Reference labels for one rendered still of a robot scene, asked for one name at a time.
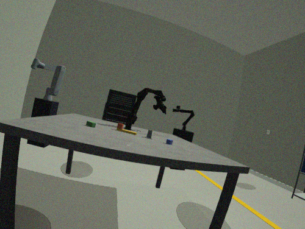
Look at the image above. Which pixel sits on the blue cube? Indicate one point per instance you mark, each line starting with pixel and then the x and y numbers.
pixel 169 141

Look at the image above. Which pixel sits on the small green block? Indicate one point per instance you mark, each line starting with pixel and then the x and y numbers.
pixel 90 124

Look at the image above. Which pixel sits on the yellow bar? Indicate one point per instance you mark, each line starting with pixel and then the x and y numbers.
pixel 120 128

